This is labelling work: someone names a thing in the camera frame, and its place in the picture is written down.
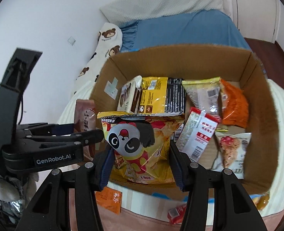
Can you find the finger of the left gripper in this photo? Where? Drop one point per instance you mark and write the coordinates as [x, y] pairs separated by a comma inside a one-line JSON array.
[[44, 135]]

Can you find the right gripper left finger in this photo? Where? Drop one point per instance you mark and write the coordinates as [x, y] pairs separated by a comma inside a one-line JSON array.
[[49, 209]]

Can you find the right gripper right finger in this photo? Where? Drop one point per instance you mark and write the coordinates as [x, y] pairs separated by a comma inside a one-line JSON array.
[[233, 207]]

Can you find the cranberry cake packet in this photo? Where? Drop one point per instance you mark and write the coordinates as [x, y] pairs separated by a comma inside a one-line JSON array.
[[231, 152]]

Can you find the red white stick packet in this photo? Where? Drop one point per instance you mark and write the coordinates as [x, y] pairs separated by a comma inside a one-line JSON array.
[[196, 134]]

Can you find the orange snack bag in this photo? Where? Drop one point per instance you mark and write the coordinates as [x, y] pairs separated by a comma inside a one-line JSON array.
[[109, 199], [235, 108]]

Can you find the white Franzzi cookie packet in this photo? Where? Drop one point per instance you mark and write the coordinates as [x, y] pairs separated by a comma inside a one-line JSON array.
[[130, 96]]

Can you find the yellow panda snack bag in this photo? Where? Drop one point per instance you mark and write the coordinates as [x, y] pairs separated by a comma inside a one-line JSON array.
[[141, 144]]

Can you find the clear yellow pastry packet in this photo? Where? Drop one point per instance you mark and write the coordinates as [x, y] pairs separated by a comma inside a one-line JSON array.
[[204, 94]]

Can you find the yellow snack packet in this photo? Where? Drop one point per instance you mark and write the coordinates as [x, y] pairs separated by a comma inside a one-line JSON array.
[[153, 95]]

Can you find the brown jelly cup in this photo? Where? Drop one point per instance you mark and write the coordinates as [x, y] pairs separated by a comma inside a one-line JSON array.
[[261, 201]]

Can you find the red triangular snack packet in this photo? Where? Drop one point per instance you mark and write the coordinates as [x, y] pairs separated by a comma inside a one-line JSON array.
[[176, 215]]

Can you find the cat print blanket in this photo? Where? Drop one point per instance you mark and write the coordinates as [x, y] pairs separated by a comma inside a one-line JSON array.
[[148, 204]]

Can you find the bear print long pillow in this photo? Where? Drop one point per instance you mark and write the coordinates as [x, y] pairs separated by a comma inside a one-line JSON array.
[[109, 44]]

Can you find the blue bed sheet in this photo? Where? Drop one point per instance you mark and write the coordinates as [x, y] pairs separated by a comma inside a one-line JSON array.
[[203, 27]]

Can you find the white door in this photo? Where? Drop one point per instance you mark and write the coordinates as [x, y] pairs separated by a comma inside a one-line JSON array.
[[256, 19]]

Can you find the wall switch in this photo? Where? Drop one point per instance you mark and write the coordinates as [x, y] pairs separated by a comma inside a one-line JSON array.
[[71, 41]]

